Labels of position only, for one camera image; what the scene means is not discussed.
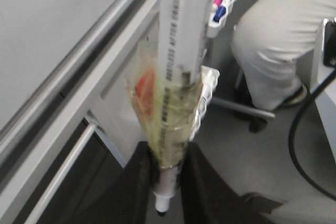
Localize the white metal stand frame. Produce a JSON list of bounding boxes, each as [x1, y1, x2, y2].
[[1, 0, 159, 223]]

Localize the person in beige trousers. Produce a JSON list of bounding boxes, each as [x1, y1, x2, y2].
[[231, 0, 335, 111]]

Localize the white black whiteboard marker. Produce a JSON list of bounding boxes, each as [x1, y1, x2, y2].
[[146, 0, 218, 213]]

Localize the office chair base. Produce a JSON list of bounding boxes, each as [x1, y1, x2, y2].
[[209, 69, 276, 133]]

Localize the blue marker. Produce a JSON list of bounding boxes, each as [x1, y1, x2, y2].
[[213, 6, 226, 23]]

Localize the white cabinet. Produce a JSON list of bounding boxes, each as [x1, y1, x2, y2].
[[310, 18, 335, 155]]

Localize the black cable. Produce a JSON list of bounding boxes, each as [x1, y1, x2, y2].
[[288, 76, 336, 201]]

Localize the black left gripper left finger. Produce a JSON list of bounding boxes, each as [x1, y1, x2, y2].
[[39, 142, 151, 223]]

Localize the whiteboard with aluminium frame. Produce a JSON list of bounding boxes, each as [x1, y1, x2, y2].
[[1, 0, 129, 161]]

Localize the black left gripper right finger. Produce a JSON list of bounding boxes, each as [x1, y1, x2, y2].
[[180, 142, 272, 223]]

